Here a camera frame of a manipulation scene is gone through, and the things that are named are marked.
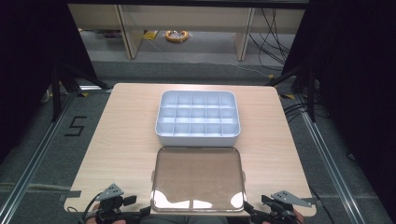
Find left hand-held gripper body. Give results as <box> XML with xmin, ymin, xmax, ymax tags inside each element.
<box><xmin>93</xmin><ymin>183</ymin><xmax>142</xmax><ymax>224</ymax></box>

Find person's left hand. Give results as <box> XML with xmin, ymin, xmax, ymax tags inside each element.
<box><xmin>85</xmin><ymin>203</ymin><xmax>127</xmax><ymax>224</ymax></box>

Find black metal stand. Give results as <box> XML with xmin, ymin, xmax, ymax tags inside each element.
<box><xmin>50</xmin><ymin>62</ymin><xmax>110</xmax><ymax>123</ymax></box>
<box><xmin>265</xmin><ymin>62</ymin><xmax>318</xmax><ymax>123</ymax></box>

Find bundle of black cables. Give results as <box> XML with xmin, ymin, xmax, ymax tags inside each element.
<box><xmin>247</xmin><ymin>7</ymin><xmax>297</xmax><ymax>67</ymax></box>

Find aluminium floor rail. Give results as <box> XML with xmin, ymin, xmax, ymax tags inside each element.
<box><xmin>293</xmin><ymin>92</ymin><xmax>367</xmax><ymax>224</ymax></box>
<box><xmin>0</xmin><ymin>84</ymin><xmax>110</xmax><ymax>222</ymax></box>

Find purple flat object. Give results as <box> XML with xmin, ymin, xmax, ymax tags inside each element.
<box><xmin>103</xmin><ymin>30</ymin><xmax>123</xmax><ymax>39</ymax></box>

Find black floor cables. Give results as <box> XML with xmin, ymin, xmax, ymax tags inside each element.
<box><xmin>282</xmin><ymin>102</ymin><xmax>328</xmax><ymax>124</ymax></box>

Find clear plastic lid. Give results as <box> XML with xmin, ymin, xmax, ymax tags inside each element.
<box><xmin>149</xmin><ymin>146</ymin><xmax>248</xmax><ymax>214</ymax></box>

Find yellow coiled ring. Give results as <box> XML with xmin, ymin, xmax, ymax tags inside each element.
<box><xmin>164</xmin><ymin>29</ymin><xmax>191</xmax><ymax>44</ymax></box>

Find black curtain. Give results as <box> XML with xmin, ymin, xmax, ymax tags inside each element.
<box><xmin>281</xmin><ymin>0</ymin><xmax>396</xmax><ymax>222</ymax></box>
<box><xmin>0</xmin><ymin>0</ymin><xmax>100</xmax><ymax>164</ymax></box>

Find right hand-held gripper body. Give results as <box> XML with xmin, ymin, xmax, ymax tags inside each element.
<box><xmin>255</xmin><ymin>189</ymin><xmax>313</xmax><ymax>224</ymax></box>

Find white divided storage box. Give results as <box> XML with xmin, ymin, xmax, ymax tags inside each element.
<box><xmin>154</xmin><ymin>90</ymin><xmax>242</xmax><ymax>147</ymax></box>

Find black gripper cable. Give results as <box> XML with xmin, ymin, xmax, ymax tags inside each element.
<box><xmin>66</xmin><ymin>200</ymin><xmax>101</xmax><ymax>224</ymax></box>
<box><xmin>307</xmin><ymin>185</ymin><xmax>327</xmax><ymax>224</ymax></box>

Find person's right hand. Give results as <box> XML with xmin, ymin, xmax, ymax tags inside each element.
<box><xmin>262</xmin><ymin>208</ymin><xmax>305</xmax><ymax>224</ymax></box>

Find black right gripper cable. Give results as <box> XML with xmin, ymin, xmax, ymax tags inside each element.
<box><xmin>307</xmin><ymin>185</ymin><xmax>327</xmax><ymax>224</ymax></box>

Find yellow flat packet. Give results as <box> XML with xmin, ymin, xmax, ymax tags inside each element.
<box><xmin>142</xmin><ymin>30</ymin><xmax>160</xmax><ymax>42</ymax></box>

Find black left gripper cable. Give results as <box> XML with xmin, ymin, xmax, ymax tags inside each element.
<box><xmin>66</xmin><ymin>200</ymin><xmax>101</xmax><ymax>224</ymax></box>

